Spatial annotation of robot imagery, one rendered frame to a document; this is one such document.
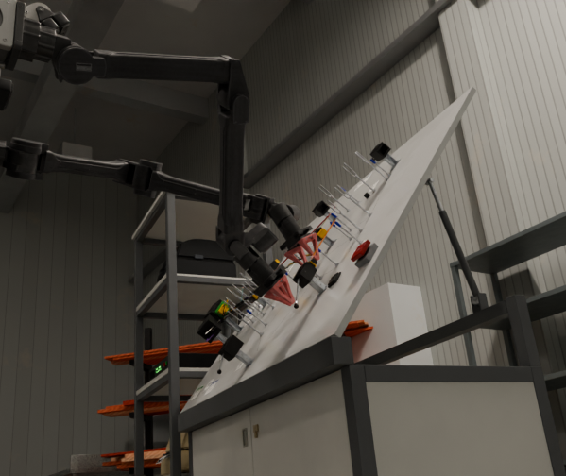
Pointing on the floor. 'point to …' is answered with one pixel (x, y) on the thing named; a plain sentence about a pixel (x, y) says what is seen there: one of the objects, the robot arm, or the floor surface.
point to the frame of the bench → (361, 426)
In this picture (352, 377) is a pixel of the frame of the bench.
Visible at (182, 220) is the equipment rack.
